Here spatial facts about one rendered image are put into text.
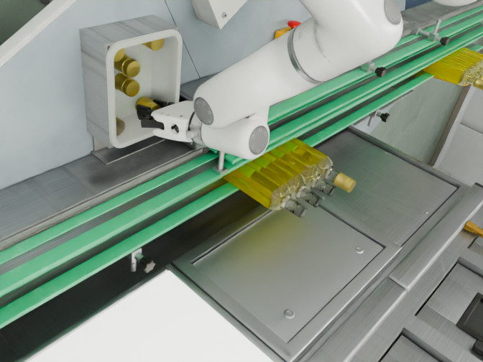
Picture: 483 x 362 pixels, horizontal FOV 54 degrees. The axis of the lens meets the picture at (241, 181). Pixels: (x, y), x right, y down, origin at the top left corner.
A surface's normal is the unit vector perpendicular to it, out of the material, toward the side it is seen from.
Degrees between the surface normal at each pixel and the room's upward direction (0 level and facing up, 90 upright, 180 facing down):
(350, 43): 72
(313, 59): 79
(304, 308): 90
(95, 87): 90
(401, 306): 90
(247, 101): 60
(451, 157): 90
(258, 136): 15
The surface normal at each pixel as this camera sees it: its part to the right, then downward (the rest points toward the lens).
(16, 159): 0.73, 0.49
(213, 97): -0.70, 0.32
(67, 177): 0.13, -0.79
